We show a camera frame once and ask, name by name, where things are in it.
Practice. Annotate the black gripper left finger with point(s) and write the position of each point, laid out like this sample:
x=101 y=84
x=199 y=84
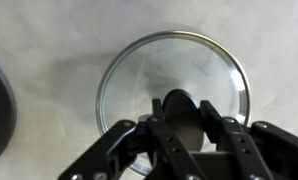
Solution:
x=169 y=143

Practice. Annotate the glass lid with black knob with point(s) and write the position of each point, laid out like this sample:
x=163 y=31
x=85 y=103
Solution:
x=182 y=110

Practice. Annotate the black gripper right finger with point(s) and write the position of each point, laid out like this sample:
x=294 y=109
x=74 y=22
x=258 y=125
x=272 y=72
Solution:
x=237 y=143

